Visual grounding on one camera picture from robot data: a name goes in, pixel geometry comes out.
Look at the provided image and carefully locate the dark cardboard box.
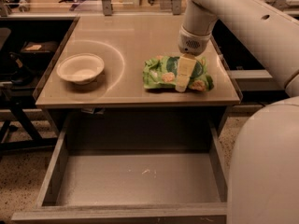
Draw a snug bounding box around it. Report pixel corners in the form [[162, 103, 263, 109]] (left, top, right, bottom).
[[20, 41, 59, 61]]

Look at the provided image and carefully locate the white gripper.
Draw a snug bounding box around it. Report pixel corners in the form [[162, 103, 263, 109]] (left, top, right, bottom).
[[176, 26, 211, 92]]

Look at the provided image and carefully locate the green rice chip bag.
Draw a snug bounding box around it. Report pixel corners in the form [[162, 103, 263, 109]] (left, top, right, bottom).
[[143, 56, 214, 91]]

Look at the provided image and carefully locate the white paper bowl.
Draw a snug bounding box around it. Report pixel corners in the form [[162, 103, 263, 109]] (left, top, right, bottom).
[[56, 53, 105, 85]]

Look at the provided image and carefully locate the grey open top drawer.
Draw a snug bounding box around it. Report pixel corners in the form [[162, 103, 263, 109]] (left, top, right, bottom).
[[12, 117, 227, 224]]

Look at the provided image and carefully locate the grey drawer cabinet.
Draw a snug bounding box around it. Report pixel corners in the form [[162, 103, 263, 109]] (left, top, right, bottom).
[[36, 15, 239, 152]]

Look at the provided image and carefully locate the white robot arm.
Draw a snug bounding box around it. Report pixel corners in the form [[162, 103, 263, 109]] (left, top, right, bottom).
[[180, 0, 299, 224]]

